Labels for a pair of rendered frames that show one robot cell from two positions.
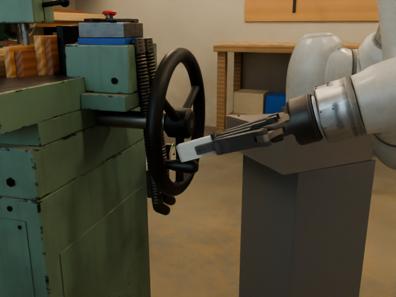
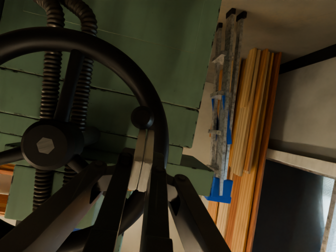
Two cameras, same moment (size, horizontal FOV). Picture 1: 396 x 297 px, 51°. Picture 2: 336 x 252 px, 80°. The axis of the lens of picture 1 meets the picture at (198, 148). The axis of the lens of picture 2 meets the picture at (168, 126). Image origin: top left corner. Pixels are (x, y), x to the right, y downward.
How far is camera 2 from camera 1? 69 cm
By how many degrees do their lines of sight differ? 80
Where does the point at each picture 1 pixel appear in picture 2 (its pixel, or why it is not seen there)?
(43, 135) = (177, 154)
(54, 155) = (170, 133)
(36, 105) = not seen: hidden behind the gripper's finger
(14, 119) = (200, 176)
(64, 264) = (192, 40)
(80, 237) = (164, 45)
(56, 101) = not seen: hidden behind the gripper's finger
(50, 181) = (181, 116)
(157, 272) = not seen: outside the picture
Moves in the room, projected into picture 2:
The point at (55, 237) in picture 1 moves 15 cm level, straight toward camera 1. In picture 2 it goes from (193, 70) to (266, 72)
